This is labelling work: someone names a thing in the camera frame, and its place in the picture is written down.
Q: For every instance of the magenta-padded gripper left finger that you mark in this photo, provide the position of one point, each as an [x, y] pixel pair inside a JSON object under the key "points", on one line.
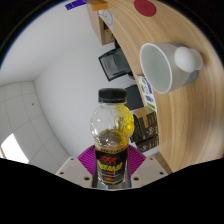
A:
{"points": [[81, 165]]}

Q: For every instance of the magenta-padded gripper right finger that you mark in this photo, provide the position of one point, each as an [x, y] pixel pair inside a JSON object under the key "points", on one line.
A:
{"points": [[140, 165]]}

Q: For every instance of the clear bottle with black cap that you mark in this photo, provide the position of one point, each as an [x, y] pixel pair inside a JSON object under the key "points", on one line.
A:
{"points": [[111, 133]]}

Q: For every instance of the small dark cardboard box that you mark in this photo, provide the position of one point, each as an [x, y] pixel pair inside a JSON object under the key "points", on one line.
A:
{"points": [[148, 144]]}

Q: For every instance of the brown cardboard box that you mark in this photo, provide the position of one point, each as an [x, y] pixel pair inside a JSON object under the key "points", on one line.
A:
{"points": [[146, 121]]}

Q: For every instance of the rectangular ceiling light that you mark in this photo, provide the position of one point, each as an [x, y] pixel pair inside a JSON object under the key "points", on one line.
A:
{"points": [[13, 148]]}

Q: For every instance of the white printed leaflet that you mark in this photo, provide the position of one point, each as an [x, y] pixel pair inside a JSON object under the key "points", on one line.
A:
{"points": [[147, 91]]}

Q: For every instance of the white ceramic mug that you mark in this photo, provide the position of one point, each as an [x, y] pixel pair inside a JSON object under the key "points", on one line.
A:
{"points": [[166, 66]]}

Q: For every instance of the grey mesh office chair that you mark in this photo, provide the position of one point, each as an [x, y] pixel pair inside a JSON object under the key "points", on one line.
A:
{"points": [[115, 64]]}

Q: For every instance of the wooden side desk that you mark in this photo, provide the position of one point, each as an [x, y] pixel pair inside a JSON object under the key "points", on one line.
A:
{"points": [[100, 31]]}

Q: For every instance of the round grey mouse pad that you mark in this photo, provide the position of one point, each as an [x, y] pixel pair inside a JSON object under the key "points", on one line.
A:
{"points": [[107, 17]]}

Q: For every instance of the flat round red coaster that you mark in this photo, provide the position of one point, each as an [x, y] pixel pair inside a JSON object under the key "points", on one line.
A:
{"points": [[145, 7]]}

